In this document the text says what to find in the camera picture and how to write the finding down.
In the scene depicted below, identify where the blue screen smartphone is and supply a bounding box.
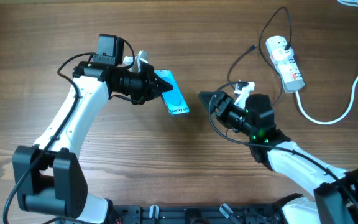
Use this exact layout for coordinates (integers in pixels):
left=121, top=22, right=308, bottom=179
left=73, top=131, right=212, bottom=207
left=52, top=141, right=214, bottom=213
left=155, top=70, right=190, bottom=116

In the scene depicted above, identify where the black charger cable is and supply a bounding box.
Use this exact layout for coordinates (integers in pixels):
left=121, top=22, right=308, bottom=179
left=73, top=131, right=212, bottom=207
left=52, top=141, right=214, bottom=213
left=227, top=6, right=293, bottom=105

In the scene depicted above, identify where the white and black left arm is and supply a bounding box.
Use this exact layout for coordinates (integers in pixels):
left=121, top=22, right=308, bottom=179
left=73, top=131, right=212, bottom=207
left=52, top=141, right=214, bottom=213
left=12, top=61, right=173, bottom=223

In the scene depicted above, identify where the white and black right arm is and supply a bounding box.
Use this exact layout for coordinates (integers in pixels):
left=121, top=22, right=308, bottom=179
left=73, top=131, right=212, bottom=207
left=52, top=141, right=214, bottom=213
left=199, top=91, right=358, bottom=223

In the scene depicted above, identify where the white charger plug adapter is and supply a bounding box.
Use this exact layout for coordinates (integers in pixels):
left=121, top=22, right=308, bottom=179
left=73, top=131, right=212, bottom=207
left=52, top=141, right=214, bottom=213
left=270, top=47, right=294, bottom=64

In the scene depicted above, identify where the white power strip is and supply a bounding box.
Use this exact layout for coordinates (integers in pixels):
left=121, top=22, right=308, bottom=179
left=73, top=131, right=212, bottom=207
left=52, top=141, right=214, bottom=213
left=265, top=35, right=305, bottom=93

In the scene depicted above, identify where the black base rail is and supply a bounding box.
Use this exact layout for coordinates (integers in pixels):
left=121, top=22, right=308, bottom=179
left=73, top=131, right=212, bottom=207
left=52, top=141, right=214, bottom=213
left=109, top=203, right=287, bottom=224

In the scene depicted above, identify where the white power strip cable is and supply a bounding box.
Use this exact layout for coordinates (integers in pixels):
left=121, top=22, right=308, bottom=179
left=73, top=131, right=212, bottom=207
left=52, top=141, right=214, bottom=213
left=294, top=0, right=358, bottom=126

